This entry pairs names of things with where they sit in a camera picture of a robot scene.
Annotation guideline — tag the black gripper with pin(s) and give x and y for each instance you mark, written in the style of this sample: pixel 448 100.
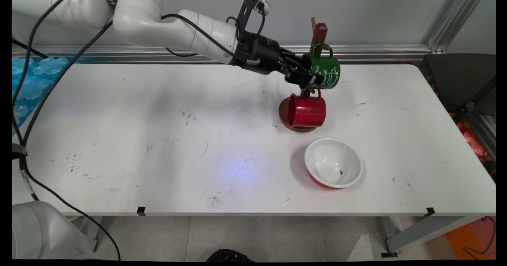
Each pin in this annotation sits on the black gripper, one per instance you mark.
pixel 265 56

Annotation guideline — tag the green enamel mug white lettering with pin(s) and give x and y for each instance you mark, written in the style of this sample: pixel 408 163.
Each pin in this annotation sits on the green enamel mug white lettering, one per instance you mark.
pixel 326 69

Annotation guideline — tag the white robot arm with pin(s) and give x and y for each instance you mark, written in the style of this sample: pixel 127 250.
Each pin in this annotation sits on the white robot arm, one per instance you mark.
pixel 138 16

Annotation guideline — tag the white robot base link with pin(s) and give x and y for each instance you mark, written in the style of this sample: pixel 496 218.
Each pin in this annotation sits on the white robot base link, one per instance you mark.
pixel 35 230

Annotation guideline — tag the red enamel mug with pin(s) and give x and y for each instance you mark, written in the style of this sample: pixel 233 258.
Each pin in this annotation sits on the red enamel mug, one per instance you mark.
pixel 307 109

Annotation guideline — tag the brown wooden mug tree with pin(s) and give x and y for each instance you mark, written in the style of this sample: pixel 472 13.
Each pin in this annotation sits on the brown wooden mug tree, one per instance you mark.
pixel 318 34

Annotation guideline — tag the white bowl red outside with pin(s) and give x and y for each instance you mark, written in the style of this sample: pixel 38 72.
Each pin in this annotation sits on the white bowl red outside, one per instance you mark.
pixel 332 163

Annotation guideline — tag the red plastic bag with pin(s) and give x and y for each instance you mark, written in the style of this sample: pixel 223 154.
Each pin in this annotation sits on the red plastic bag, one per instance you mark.
pixel 471 139

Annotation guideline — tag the black tape marker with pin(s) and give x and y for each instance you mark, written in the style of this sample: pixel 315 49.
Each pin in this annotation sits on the black tape marker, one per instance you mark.
pixel 430 211
pixel 141 211

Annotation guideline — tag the black round floor object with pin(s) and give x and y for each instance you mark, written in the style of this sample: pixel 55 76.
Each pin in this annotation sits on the black round floor object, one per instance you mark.
pixel 229 256

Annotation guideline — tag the white table leg black foot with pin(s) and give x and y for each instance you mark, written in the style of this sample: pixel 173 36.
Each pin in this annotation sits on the white table leg black foot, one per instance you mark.
pixel 424 232

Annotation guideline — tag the orange floor mat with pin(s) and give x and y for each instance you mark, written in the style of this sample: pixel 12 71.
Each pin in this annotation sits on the orange floor mat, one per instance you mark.
pixel 475 238

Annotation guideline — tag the blue bubble wrap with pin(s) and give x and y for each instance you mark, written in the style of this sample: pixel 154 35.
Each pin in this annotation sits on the blue bubble wrap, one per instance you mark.
pixel 31 79

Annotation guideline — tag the horizontal aluminium frame rail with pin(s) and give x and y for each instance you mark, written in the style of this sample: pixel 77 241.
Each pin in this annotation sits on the horizontal aluminium frame rail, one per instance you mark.
pixel 376 54

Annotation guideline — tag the slanted aluminium frame post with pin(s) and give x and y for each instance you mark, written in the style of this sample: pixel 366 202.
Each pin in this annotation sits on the slanted aluminium frame post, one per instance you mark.
pixel 455 18

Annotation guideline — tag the aluminium side rail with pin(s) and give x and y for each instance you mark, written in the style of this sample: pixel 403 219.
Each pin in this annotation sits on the aluminium side rail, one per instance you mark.
pixel 485 133

